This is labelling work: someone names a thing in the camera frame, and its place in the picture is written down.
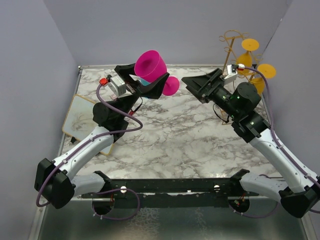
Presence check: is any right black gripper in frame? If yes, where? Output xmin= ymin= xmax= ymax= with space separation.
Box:
xmin=183 ymin=67 xmax=240 ymax=119

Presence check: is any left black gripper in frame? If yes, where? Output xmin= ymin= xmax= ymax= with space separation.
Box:
xmin=115 ymin=57 xmax=169 ymax=120

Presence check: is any blue plastic wine glass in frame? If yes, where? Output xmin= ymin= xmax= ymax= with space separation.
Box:
xmin=139 ymin=77 xmax=153 ymax=99

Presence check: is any pink plastic wine glass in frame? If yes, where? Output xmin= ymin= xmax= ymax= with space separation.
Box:
xmin=134 ymin=50 xmax=180 ymax=96

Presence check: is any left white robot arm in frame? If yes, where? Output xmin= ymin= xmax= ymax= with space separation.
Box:
xmin=34 ymin=62 xmax=170 ymax=209

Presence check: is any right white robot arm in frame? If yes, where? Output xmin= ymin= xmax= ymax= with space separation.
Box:
xmin=182 ymin=68 xmax=320 ymax=218

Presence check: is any yellow wine glass rear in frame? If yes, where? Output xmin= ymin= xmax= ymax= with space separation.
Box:
xmin=235 ymin=38 xmax=260 ymax=68

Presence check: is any yellow wine glass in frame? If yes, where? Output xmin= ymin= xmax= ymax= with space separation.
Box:
xmin=235 ymin=38 xmax=260 ymax=68
xmin=245 ymin=63 xmax=277 ymax=96

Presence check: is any yellow wine glass front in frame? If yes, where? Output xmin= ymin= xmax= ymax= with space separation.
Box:
xmin=245 ymin=63 xmax=277 ymax=96

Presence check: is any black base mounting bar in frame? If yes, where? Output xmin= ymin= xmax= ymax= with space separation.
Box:
xmin=82 ymin=177 xmax=261 ymax=210

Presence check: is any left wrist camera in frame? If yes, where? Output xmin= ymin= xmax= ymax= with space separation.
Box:
xmin=99 ymin=74 xmax=127 ymax=97

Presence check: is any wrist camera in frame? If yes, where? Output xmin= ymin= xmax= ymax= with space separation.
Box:
xmin=99 ymin=74 xmax=127 ymax=97
xmin=222 ymin=63 xmax=246 ymax=85

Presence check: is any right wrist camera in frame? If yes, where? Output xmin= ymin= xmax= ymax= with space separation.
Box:
xmin=222 ymin=63 xmax=246 ymax=85

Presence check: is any gold wire glass rack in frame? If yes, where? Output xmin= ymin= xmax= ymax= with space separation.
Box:
xmin=213 ymin=29 xmax=262 ymax=125

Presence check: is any small whiteboard wooden frame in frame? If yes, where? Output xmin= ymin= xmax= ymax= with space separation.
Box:
xmin=61 ymin=94 xmax=115 ymax=156

